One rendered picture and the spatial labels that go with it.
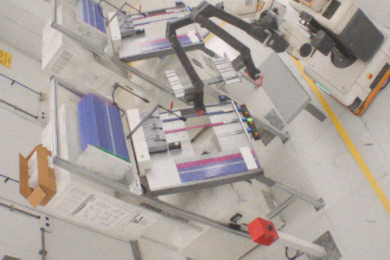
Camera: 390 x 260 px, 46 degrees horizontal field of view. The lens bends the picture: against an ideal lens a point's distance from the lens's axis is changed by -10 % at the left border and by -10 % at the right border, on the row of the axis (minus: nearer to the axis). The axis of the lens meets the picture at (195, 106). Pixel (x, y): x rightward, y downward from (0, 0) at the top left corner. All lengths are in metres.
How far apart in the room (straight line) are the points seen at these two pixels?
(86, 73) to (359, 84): 2.19
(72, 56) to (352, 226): 2.53
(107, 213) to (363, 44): 2.03
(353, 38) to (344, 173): 0.99
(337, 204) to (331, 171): 0.28
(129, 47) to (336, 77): 1.74
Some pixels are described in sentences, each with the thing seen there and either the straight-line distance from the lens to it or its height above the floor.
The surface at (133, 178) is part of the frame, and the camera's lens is 2.88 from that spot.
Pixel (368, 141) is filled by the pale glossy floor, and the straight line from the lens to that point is 3.60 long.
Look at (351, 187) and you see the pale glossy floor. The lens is 3.54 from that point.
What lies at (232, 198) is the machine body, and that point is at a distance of 3.34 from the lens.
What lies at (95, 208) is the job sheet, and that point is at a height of 1.45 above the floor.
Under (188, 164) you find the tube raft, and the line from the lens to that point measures 3.10.
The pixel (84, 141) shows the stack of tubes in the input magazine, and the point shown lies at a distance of 2.96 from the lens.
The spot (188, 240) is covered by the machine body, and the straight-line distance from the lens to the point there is 3.53.
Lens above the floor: 2.94
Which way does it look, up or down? 36 degrees down
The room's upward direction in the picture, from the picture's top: 60 degrees counter-clockwise
